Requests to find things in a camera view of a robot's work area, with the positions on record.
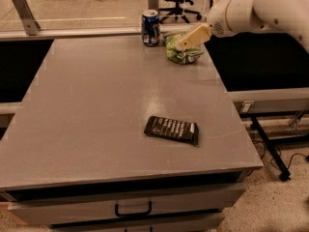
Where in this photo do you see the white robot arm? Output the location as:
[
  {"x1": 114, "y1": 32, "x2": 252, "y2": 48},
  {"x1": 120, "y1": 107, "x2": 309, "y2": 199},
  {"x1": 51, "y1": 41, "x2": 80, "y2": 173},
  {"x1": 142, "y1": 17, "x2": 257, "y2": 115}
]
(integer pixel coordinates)
[{"x1": 176, "y1": 0, "x2": 309, "y2": 52}]

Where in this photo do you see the upper grey drawer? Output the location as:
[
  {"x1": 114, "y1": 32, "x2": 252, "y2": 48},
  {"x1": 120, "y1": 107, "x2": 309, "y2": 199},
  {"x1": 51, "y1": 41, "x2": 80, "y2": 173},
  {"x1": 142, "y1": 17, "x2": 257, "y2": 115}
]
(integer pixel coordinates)
[{"x1": 9, "y1": 183, "x2": 245, "y2": 225}]

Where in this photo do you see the green jalapeno chip bag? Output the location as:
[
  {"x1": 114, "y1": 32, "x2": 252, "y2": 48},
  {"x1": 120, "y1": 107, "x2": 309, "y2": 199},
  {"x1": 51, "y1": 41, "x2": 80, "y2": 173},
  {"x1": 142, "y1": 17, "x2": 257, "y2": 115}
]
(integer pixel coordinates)
[{"x1": 164, "y1": 32, "x2": 204, "y2": 65}]

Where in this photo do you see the left metal railing bracket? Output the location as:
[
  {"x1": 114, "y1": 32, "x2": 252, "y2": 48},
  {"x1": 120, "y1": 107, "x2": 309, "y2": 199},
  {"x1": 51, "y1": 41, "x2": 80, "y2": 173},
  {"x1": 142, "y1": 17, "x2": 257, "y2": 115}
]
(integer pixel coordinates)
[{"x1": 12, "y1": 0, "x2": 41, "y2": 36}]

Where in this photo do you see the black upper drawer handle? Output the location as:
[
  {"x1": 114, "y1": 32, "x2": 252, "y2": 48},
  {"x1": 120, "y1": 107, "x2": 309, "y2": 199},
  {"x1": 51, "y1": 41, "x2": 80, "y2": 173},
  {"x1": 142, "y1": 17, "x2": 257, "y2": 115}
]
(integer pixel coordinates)
[{"x1": 114, "y1": 201, "x2": 153, "y2": 218}]

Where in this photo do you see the blue pepsi can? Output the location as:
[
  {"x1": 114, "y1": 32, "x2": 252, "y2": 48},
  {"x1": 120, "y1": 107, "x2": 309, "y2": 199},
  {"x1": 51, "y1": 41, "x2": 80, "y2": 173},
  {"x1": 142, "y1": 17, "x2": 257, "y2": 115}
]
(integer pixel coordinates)
[{"x1": 142, "y1": 10, "x2": 160, "y2": 46}]

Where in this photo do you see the grey horizontal railing beam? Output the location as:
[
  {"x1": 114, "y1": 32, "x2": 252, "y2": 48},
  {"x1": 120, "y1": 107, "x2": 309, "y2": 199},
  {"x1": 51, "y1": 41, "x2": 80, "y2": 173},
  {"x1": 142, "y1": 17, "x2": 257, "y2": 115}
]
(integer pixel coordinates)
[{"x1": 0, "y1": 22, "x2": 201, "y2": 43}]

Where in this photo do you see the black metal stand leg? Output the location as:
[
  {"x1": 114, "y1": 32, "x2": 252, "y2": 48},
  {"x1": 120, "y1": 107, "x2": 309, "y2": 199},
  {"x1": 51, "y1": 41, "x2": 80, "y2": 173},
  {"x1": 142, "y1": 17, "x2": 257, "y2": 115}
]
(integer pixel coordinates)
[{"x1": 251, "y1": 117, "x2": 291, "y2": 182}]

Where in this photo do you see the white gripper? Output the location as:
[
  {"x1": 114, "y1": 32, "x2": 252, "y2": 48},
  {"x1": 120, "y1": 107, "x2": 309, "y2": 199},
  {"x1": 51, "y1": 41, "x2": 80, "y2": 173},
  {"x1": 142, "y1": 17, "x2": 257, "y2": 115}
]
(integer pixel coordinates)
[{"x1": 177, "y1": 0, "x2": 233, "y2": 50}]

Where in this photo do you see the black floor cable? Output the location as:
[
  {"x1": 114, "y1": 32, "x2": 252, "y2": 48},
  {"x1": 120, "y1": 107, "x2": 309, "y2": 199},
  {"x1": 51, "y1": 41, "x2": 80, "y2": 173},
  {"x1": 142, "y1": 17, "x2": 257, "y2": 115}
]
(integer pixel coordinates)
[{"x1": 252, "y1": 138, "x2": 309, "y2": 172}]

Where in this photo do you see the grey drawer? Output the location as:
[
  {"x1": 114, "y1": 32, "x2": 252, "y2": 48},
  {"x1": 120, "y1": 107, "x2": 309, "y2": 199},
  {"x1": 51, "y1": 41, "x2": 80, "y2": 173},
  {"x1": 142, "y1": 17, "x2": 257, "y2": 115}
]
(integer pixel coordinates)
[
  {"x1": 9, "y1": 183, "x2": 245, "y2": 225},
  {"x1": 50, "y1": 213, "x2": 224, "y2": 232}
]

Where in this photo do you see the black snack bar wrapper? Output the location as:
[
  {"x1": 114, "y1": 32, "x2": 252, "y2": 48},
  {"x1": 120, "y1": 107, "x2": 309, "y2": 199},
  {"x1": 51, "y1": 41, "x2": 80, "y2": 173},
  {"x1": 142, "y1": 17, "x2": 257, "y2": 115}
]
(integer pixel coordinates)
[{"x1": 144, "y1": 116, "x2": 199, "y2": 146}]

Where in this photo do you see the lower grey drawer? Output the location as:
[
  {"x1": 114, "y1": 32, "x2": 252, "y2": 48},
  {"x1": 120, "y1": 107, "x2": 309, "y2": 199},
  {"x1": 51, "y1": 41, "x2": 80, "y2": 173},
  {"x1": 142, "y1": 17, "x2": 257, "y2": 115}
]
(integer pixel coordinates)
[{"x1": 50, "y1": 213, "x2": 224, "y2": 232}]

